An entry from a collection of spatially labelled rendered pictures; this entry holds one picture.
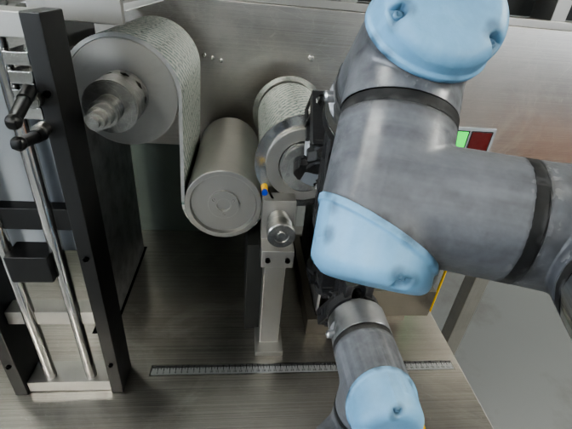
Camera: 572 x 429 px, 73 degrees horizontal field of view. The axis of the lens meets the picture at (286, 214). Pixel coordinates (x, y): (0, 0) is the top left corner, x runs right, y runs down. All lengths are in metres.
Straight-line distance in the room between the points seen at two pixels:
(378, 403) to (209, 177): 0.37
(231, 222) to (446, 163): 0.45
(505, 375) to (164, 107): 1.95
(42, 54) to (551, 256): 0.42
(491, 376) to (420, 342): 1.33
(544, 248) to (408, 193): 0.07
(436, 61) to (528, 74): 0.84
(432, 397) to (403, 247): 0.57
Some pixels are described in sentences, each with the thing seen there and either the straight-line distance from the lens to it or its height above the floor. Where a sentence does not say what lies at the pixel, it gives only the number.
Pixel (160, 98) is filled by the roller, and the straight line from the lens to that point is 0.56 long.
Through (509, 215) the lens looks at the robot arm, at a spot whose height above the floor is 1.39.
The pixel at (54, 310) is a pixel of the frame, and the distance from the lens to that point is 0.64.
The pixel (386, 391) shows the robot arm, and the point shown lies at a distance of 0.43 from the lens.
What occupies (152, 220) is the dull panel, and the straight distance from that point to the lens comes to 1.04.
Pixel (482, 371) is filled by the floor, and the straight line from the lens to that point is 2.15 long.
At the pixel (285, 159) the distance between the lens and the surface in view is 0.55.
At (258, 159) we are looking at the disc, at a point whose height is 1.25.
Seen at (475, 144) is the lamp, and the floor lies 1.18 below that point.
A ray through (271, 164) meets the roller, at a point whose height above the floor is 1.25.
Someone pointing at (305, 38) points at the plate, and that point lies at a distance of 0.87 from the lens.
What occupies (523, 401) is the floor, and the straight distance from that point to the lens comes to 2.14.
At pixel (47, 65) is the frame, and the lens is 0.44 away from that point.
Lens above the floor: 1.48
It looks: 31 degrees down
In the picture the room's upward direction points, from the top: 6 degrees clockwise
